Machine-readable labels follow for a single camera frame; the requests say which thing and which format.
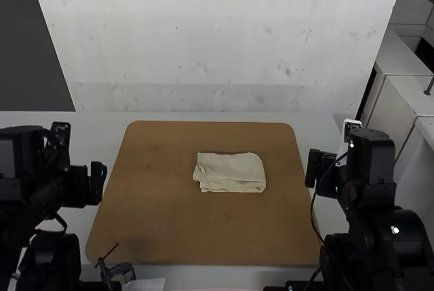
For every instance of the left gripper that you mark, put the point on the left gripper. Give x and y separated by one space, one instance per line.
79 186

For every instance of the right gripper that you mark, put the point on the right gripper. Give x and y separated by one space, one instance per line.
323 172

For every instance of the pale towel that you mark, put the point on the pale towel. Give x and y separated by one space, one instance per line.
230 172

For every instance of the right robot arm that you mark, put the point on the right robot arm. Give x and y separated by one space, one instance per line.
376 209

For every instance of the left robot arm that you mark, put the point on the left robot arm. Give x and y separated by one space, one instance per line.
30 203

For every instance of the cork mat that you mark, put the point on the cork mat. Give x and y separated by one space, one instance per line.
152 209

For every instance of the black clamp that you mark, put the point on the black clamp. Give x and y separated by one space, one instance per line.
113 269

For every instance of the white cabinet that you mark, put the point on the white cabinet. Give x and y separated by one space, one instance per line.
403 94

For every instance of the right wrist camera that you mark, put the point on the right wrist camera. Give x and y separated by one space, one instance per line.
351 128

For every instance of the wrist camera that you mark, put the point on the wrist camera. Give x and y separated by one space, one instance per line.
61 133
351 128

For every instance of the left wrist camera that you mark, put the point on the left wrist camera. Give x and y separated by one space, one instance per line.
61 133

